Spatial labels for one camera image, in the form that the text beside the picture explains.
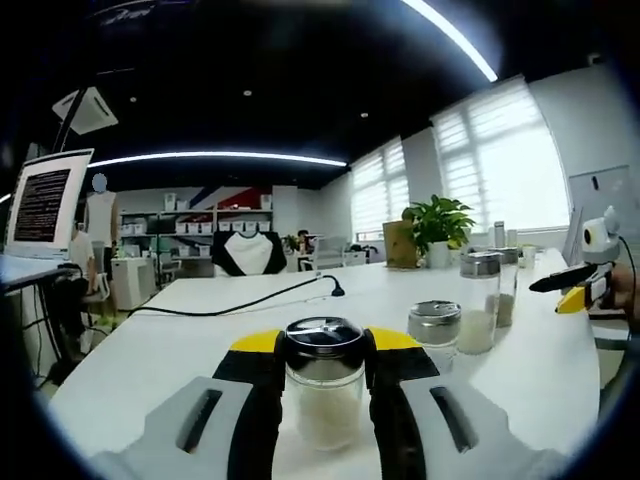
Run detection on tall seasoning bottle brown contents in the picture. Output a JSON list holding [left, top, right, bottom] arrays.
[[487, 246, 520, 329]]

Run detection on wide white window blind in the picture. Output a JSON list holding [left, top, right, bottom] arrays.
[[429, 74, 571, 234]]

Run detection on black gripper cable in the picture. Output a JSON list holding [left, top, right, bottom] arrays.
[[618, 234, 640, 331]]

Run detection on short seasoning bottle white contents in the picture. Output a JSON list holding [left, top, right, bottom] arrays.
[[407, 299, 463, 374]]

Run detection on black table cable with plug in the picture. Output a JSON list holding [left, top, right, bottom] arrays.
[[127, 272, 346, 317]]

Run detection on black tripod pole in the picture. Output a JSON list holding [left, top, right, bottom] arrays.
[[52, 89, 84, 154]]

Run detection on ceiling air conditioner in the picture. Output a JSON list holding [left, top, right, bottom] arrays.
[[51, 86, 120, 136]]

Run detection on tall seasoning bottle white contents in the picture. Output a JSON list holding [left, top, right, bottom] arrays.
[[458, 251, 503, 356]]

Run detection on shelf with white bins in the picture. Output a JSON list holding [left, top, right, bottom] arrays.
[[119, 192, 275, 259]]

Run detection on white open laptop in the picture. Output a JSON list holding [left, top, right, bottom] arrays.
[[0, 147, 95, 291]]

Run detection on tall brown cardboard box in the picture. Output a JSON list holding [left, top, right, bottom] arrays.
[[382, 219, 419, 269]]

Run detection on black and white shirt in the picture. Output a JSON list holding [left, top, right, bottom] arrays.
[[210, 230, 289, 277]]

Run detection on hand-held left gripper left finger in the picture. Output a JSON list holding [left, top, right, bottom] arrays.
[[92, 327, 286, 480]]

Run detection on person's right hand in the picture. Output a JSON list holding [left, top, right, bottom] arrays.
[[612, 259, 640, 324]]

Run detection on narrow white window blind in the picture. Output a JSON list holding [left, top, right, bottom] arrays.
[[349, 137, 411, 236]]

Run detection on ceiling light strip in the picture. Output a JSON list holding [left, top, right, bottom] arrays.
[[402, 0, 500, 82], [87, 151, 349, 170]]

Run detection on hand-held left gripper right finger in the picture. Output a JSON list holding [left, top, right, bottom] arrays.
[[362, 326, 566, 480]]

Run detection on large potted green plant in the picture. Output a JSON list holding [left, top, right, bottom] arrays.
[[402, 194, 477, 269]]

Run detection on white mesh office chair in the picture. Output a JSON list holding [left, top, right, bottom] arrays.
[[314, 235, 352, 270]]

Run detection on short seasoning bottle cream contents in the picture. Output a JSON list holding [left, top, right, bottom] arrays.
[[273, 314, 377, 451]]

